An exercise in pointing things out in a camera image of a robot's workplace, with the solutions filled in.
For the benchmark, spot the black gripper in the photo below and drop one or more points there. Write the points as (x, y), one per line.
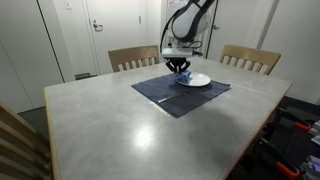
(178, 61)

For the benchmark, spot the blue towel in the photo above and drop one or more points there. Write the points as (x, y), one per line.
(184, 78)

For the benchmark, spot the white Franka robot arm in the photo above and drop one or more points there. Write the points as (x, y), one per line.
(186, 23)

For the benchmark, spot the white round plate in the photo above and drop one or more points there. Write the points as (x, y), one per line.
(200, 80)

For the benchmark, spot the silver fork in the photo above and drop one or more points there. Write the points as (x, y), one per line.
(170, 97)

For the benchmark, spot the dark blue cloth placemat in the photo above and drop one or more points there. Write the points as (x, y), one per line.
(150, 88)

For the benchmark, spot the light wooden slat-back chair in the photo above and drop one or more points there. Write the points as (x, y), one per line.
(133, 53)
(20, 146)
(250, 53)

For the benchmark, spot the silver door knob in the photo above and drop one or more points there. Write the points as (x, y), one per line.
(215, 27)

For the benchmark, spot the white door with knob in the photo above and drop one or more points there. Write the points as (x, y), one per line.
(236, 30)

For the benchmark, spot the dark baseboard vent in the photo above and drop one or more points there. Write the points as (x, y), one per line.
(86, 76)

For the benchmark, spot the white closet door panel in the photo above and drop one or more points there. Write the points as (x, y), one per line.
(20, 50)

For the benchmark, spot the stacked aluminium extrusion blocks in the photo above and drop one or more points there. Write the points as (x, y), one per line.
(311, 165)

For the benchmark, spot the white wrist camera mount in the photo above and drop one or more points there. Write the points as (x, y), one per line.
(176, 52)

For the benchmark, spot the small white light switch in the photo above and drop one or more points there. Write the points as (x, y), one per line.
(68, 4)

